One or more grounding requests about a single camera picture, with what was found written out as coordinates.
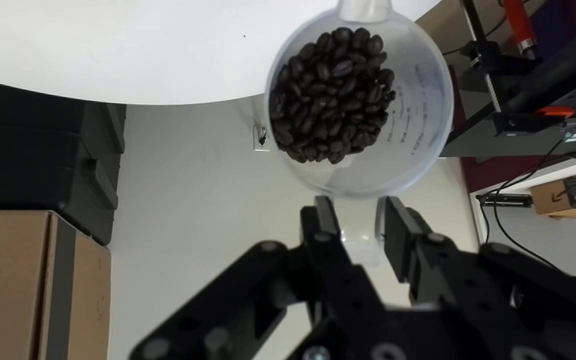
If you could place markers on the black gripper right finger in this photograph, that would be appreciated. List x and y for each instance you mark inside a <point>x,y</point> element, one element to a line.
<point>424,261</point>

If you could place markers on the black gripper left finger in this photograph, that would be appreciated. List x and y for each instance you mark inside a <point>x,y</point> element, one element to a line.
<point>343,286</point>

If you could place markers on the dark coffee beans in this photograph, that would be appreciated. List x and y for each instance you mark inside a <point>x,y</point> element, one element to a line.
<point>330,99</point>

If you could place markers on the clear plastic measuring jar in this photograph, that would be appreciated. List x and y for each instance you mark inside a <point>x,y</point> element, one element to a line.
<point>419,119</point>

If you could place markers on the cardboard box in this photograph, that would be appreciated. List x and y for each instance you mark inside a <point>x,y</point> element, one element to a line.
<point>55,289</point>

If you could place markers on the round white table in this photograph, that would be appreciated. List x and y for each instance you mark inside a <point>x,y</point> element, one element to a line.
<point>153,51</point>

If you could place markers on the wall power outlet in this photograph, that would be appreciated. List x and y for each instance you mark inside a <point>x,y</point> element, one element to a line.
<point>258,136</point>

